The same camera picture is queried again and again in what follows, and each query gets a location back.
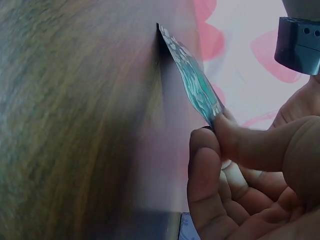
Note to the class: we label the person's right hand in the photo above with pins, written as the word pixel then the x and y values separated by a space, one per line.
pixel 262 200

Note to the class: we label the person's left hand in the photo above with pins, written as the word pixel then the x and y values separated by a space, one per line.
pixel 302 102

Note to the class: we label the teal patterned playing card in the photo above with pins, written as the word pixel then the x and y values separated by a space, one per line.
pixel 192 75

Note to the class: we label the black wrist band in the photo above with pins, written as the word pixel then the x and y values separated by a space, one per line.
pixel 297 47

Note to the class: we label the pale blue patterned card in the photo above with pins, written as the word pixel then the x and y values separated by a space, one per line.
pixel 187 227

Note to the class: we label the dark flat rectangular object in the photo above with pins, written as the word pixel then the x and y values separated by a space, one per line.
pixel 155 226

